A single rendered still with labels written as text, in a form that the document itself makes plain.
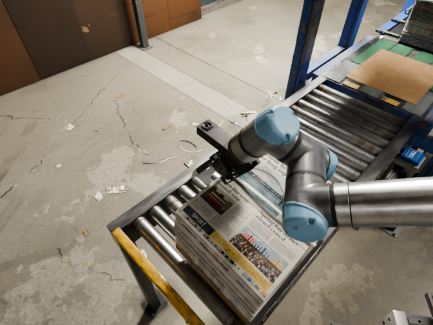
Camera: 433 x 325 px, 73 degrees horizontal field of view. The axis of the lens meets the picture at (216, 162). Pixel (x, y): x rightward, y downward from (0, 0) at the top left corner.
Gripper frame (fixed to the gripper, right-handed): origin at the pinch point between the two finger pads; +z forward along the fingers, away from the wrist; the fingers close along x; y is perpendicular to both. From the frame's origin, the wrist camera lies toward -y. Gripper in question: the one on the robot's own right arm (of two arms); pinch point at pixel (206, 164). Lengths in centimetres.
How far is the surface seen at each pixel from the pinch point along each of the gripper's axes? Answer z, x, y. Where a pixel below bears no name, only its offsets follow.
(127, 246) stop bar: 22.3, -27.0, 6.8
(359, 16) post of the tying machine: 26, 168, -23
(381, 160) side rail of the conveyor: 1, 67, 39
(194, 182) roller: 27.5, 5.8, 2.7
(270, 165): -9.3, 11.8, 10.6
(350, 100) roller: 17, 97, 14
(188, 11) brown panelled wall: 228, 232, -187
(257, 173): -8.7, 6.9, 10.0
